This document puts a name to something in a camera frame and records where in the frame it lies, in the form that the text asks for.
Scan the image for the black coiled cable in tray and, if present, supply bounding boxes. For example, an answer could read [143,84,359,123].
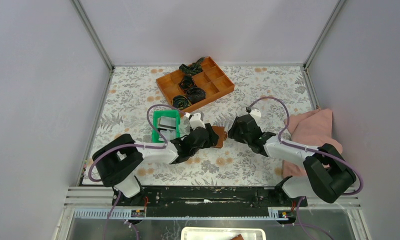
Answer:
[172,95,191,111]

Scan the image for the black items in tray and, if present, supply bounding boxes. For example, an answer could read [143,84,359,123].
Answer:
[179,57,206,104]

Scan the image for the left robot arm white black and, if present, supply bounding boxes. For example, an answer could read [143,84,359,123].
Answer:
[88,112,220,206]

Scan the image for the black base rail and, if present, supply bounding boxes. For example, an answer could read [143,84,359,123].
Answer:
[112,185,307,218]

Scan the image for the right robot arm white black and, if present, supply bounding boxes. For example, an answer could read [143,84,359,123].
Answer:
[228,109,357,206]

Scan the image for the pink crumpled cloth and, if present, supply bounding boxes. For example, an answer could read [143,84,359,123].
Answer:
[281,108,344,193]

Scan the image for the orange wooden compartment tray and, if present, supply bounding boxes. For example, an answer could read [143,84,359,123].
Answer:
[156,56,235,112]

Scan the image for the brown leather card holder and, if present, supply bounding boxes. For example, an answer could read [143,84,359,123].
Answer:
[212,125,228,149]

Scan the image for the green plastic card box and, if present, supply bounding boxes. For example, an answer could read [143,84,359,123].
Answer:
[153,109,180,141]

